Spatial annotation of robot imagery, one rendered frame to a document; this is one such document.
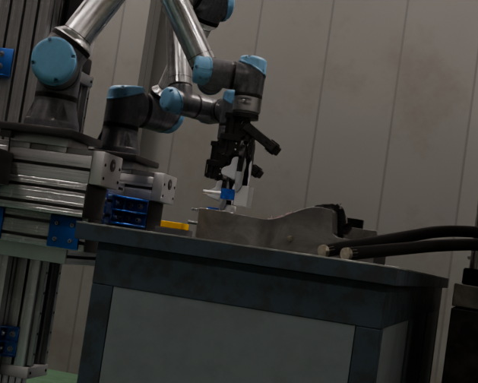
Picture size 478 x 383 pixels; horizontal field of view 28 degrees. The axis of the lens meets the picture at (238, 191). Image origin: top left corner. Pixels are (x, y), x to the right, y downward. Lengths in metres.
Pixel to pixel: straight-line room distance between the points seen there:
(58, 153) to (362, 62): 2.91
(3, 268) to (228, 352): 1.03
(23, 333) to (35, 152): 0.57
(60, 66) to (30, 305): 0.76
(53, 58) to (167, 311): 0.79
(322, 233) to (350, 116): 2.65
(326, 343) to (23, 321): 1.18
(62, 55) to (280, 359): 1.00
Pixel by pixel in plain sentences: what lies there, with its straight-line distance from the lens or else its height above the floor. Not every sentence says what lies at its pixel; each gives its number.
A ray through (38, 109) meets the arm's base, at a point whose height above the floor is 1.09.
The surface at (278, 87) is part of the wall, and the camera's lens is 5.28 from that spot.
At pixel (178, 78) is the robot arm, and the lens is 2.87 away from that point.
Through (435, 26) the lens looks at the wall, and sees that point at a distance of 5.25.
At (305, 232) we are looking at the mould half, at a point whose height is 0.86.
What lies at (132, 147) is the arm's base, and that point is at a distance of 3.08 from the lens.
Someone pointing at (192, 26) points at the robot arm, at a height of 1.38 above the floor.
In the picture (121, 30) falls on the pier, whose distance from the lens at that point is 5.43.
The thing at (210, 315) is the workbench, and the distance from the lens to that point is 2.01.
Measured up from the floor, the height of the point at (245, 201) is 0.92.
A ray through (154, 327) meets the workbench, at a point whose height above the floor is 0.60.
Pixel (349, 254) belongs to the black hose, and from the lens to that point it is 2.15.
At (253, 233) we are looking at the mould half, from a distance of 2.61.
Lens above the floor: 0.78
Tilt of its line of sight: 4 degrees up
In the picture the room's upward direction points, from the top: 8 degrees clockwise
